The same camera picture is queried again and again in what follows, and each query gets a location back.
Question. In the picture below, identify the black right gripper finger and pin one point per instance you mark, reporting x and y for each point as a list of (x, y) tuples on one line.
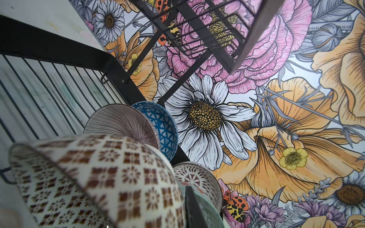
[(195, 211)]

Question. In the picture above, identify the green patterned bowl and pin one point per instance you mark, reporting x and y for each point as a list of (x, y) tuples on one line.
[(209, 213)]

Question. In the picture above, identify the white red diamond bowl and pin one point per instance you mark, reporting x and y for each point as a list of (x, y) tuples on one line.
[(196, 175)]

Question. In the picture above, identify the blue patterned bowl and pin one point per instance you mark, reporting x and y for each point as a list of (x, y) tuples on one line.
[(163, 124)]

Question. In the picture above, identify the black white dotted bowl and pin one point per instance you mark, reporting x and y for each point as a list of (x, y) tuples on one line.
[(97, 181)]

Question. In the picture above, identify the purple striped bowl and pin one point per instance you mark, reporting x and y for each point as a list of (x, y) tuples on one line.
[(124, 120)]

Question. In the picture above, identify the black wire dish rack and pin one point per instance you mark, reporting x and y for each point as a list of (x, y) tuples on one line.
[(229, 37)]

